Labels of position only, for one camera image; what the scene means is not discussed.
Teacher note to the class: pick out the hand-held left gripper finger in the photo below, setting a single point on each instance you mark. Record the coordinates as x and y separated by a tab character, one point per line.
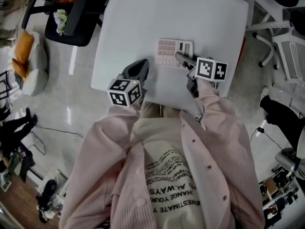
143	73
133	67

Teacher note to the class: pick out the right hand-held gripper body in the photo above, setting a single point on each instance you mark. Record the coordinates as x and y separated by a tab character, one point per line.
209	70

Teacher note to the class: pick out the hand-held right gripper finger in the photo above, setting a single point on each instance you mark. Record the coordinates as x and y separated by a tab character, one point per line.
186	60

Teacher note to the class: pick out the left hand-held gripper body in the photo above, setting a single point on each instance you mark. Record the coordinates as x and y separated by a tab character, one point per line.
124	93

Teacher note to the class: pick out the white and pink calculator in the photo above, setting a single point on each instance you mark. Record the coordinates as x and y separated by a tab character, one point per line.
166	49

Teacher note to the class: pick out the person's right forearm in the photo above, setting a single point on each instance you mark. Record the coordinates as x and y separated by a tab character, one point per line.
214	108

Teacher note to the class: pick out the person's left forearm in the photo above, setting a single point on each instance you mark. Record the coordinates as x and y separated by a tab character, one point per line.
116	132

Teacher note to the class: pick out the person's leg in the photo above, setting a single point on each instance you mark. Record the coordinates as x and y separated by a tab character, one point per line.
152	110

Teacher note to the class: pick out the red floor tape line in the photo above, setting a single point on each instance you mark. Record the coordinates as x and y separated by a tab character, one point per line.
242	49

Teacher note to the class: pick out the black mesh office chair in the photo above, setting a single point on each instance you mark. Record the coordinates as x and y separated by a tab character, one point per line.
78	32

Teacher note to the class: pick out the white office chair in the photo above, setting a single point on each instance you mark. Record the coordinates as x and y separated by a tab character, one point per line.
288	54

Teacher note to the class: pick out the white artificial flower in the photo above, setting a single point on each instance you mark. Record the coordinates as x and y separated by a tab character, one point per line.
60	20

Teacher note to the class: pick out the grey beanbag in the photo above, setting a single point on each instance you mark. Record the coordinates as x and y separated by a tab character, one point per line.
37	77

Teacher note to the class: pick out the person's torso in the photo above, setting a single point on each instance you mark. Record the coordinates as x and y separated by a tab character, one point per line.
166	170

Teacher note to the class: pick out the orange cushion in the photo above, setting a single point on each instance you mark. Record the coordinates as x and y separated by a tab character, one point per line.
22	54

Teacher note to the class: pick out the grey metal device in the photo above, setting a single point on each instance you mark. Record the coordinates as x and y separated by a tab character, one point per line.
287	160

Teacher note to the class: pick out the black floor fan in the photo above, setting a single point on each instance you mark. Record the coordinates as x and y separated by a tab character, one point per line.
47	190

